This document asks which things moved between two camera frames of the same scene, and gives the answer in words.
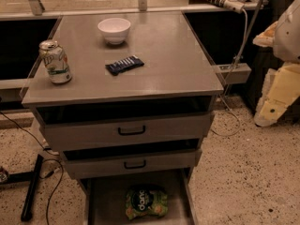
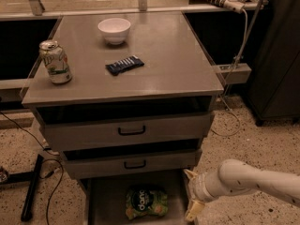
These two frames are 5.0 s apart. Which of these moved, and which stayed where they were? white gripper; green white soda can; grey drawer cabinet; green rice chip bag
Moved: white gripper
Stayed: green rice chip bag; grey drawer cabinet; green white soda can
